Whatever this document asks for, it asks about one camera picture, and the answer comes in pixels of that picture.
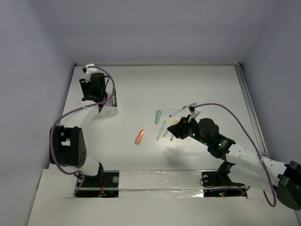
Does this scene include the yellow tipped marker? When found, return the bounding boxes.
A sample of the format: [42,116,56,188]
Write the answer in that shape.
[162,120,177,137]

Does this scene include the white foam front board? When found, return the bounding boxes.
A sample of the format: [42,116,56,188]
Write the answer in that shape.
[28,169,298,226]

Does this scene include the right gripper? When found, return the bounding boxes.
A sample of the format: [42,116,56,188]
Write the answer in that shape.
[167,114,210,146]

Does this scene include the green correction tape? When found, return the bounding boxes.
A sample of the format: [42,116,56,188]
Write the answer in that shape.
[154,110,162,125]

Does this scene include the green ink pen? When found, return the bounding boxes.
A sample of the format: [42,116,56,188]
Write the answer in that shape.
[113,89,117,107]

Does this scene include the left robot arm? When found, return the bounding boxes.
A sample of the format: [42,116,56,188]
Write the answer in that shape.
[49,71,114,186]

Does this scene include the yellow-green highlighter pen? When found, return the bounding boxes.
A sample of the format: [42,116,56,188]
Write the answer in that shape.
[156,120,166,141]

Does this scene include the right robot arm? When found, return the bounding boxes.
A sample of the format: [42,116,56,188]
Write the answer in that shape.
[167,116,301,210]

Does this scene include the brown tipped white marker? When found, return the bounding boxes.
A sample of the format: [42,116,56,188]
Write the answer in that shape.
[169,105,187,117]

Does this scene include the white divided container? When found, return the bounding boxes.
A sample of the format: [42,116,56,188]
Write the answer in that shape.
[99,89,119,116]

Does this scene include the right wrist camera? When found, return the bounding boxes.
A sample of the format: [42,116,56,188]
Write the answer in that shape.
[188,103,200,122]

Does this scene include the aluminium side rail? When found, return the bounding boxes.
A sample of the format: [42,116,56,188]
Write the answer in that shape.
[234,64,270,158]

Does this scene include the orange correction tape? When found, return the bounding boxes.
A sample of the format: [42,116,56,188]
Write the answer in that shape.
[135,129,145,145]

